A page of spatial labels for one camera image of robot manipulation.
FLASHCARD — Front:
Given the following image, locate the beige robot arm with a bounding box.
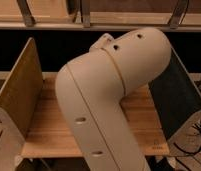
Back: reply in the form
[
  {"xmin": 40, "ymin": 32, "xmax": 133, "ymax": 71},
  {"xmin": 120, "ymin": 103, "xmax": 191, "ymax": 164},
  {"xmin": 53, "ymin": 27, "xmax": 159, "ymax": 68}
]
[{"xmin": 55, "ymin": 28, "xmax": 171, "ymax": 171}]

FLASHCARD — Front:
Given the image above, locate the right dark side panel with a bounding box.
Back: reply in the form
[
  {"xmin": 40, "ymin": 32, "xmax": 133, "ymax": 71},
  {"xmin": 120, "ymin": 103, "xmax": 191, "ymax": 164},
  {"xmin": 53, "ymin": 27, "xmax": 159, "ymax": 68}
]
[{"xmin": 148, "ymin": 47, "xmax": 201, "ymax": 158}]

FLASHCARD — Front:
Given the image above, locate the left wooden side panel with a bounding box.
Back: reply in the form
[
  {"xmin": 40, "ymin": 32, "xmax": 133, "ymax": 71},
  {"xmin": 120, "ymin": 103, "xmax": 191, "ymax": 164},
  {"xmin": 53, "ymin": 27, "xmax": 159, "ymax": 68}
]
[{"xmin": 0, "ymin": 37, "xmax": 45, "ymax": 171}]

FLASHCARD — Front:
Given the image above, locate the middle metal bracket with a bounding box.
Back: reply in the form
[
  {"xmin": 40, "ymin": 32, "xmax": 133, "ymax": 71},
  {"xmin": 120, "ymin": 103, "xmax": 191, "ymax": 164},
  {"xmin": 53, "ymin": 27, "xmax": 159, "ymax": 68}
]
[{"xmin": 80, "ymin": 0, "xmax": 90, "ymax": 28}]

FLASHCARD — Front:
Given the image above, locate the metal bracket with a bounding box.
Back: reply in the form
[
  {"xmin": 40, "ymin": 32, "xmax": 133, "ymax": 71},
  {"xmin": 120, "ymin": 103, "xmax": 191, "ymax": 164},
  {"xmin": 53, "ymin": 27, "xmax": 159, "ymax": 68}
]
[
  {"xmin": 168, "ymin": 0, "xmax": 190, "ymax": 29},
  {"xmin": 16, "ymin": 0, "xmax": 35, "ymax": 27},
  {"xmin": 80, "ymin": 0, "xmax": 90, "ymax": 28}
]

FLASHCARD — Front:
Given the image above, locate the left metal bracket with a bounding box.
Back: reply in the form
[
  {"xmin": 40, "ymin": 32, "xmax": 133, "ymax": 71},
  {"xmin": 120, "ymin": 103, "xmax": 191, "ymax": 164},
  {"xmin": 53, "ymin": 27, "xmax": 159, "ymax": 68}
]
[{"xmin": 16, "ymin": 0, "xmax": 35, "ymax": 27}]

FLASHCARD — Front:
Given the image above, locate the right metal bracket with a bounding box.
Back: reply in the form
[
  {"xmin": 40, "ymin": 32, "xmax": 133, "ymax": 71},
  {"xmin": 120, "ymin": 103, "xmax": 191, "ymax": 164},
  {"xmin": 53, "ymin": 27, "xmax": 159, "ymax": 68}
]
[{"xmin": 168, "ymin": 0, "xmax": 190, "ymax": 29}]

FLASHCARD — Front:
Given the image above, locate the wooden shelf rail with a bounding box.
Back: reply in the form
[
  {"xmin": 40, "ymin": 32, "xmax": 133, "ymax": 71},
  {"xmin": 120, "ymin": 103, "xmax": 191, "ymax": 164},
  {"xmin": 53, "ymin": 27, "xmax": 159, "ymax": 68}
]
[{"xmin": 0, "ymin": 12, "xmax": 201, "ymax": 32}]

